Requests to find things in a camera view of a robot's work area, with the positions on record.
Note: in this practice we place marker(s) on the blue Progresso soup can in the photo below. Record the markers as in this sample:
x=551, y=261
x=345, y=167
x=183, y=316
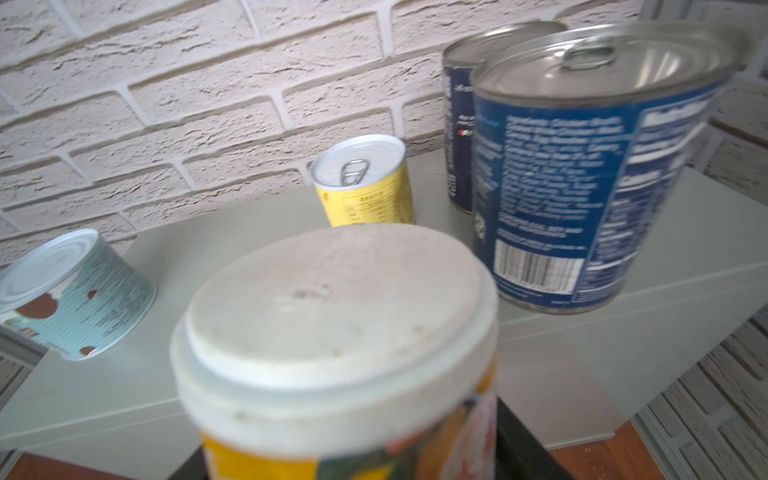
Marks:
x=579, y=139

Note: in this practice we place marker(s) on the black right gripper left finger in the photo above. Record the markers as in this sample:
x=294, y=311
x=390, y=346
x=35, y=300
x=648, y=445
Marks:
x=194, y=468

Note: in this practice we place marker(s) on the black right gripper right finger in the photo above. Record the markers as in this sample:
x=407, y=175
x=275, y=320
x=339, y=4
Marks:
x=519, y=455

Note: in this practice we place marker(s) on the yellow label can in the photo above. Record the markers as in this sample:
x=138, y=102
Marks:
x=364, y=180

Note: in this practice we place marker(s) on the orange can white lid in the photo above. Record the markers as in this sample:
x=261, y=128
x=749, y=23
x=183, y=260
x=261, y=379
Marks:
x=358, y=352

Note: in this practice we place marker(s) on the red label soup can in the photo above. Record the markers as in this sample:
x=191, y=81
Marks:
x=458, y=61

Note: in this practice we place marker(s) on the grey metal cabinet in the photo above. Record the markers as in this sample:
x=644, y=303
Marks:
x=573, y=378

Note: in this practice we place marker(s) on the grey label can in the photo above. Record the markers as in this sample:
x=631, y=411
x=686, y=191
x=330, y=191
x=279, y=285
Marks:
x=74, y=295

